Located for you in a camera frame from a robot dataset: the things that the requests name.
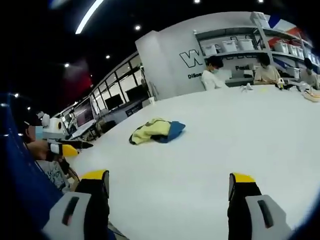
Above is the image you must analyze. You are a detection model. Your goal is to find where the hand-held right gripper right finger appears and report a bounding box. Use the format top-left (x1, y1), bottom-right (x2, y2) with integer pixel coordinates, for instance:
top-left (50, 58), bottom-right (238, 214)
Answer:
top-left (226, 171), bottom-right (294, 240)

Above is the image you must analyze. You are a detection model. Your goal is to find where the yellow and blue garment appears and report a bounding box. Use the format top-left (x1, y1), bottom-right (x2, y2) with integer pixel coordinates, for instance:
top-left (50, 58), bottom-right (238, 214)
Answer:
top-left (128, 117), bottom-right (187, 146)

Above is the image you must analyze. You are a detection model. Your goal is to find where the person's grey printed shirt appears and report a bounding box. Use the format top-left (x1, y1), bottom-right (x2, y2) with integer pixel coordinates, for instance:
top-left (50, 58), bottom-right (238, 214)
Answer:
top-left (36, 159), bottom-right (74, 194)

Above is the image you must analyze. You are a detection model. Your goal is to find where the person's head with dark cap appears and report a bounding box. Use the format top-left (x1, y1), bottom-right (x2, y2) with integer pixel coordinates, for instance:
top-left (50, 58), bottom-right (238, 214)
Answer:
top-left (14, 109), bottom-right (44, 145)

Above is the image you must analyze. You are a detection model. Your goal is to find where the pile of light cloths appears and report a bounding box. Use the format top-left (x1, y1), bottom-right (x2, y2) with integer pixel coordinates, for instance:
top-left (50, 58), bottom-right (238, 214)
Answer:
top-left (301, 87), bottom-right (320, 103)

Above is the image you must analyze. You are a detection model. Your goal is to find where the computer monitor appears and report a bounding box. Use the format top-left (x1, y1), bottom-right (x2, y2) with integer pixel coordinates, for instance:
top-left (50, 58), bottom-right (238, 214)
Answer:
top-left (104, 94), bottom-right (124, 111)
top-left (124, 85), bottom-right (149, 101)
top-left (74, 99), bottom-right (98, 129)

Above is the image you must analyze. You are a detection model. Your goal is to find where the row of white storage bins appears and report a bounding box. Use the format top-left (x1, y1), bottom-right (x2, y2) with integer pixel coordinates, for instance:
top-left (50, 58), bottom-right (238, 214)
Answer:
top-left (200, 37), bottom-right (320, 79)

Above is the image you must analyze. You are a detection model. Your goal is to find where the grey metal shelving rack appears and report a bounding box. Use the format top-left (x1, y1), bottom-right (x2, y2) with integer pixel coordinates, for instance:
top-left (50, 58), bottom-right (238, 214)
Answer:
top-left (192, 11), bottom-right (320, 78)

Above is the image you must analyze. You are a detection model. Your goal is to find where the long ceiling light strip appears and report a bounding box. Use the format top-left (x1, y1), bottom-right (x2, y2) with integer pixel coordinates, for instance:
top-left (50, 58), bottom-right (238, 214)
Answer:
top-left (74, 0), bottom-right (105, 35)

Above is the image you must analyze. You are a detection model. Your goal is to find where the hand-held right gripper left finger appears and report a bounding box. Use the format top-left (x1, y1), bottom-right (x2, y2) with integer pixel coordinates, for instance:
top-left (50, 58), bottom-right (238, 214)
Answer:
top-left (41, 169), bottom-right (111, 240)

